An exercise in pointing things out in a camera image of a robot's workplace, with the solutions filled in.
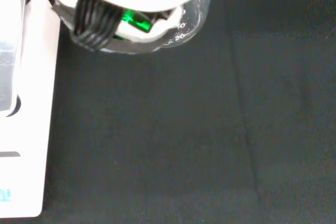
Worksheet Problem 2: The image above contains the white electronic balance steel pan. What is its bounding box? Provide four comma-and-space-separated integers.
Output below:
0, 0, 61, 218

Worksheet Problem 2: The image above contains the black bench cloth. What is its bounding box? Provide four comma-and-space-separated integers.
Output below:
0, 0, 336, 224

